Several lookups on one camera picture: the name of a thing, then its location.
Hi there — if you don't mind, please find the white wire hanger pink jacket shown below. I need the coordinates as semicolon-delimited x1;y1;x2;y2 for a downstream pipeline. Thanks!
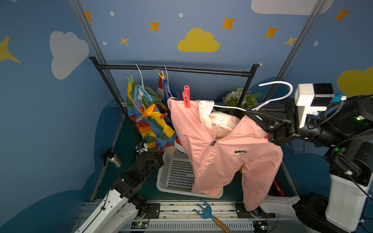
213;81;293;112

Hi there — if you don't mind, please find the rainbow striped jacket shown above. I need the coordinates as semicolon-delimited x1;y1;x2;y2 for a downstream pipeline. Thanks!
127;82;163;153

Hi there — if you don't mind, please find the black clothes rack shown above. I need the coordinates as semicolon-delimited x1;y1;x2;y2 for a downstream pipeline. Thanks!
89;56;260;139

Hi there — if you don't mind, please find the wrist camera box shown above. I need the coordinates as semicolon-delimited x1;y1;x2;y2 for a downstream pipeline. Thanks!
135;142;148;154
294;83;334;129

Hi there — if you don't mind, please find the pink clothespin rainbow jacket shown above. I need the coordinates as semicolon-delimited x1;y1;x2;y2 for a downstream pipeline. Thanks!
160;113;168;119

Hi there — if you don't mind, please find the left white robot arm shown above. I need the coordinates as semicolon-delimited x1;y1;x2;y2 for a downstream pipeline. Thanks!
76;151;164;233

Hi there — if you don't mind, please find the artificial white flowers plant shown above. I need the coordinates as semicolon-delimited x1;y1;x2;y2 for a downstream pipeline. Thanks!
222;87;262;109

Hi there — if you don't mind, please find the white plastic laundry basket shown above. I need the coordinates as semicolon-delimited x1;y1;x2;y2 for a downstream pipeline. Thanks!
156;146;209;198

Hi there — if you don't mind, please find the yellow clothespin top blue jacket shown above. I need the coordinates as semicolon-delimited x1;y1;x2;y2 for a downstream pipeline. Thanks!
158;71;166;80

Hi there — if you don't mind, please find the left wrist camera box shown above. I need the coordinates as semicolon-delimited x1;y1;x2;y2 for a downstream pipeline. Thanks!
135;142;148;154

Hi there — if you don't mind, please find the white hanger rainbow jacket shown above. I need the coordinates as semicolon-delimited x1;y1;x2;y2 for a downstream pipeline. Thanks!
135;64;152;100

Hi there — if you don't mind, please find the green clothespin rainbow jacket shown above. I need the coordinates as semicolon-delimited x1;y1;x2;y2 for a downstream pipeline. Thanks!
127;75;134;84

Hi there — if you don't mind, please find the blue red white jacket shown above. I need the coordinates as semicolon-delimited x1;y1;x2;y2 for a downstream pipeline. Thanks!
154;79;179;152

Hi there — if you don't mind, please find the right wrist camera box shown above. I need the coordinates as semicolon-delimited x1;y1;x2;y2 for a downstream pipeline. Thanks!
294;83;334;129

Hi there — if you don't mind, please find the blue garden fork tool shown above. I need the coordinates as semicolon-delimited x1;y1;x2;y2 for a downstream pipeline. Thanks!
193;199;230;233

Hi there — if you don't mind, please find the red clothespin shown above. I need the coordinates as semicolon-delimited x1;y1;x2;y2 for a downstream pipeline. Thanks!
183;85;191;108

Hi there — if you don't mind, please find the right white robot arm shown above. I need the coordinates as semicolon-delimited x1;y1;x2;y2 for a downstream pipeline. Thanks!
246;95;373;233

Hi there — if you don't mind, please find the pink kids jacket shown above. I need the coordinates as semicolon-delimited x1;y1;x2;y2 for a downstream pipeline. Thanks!
168;98;283;211

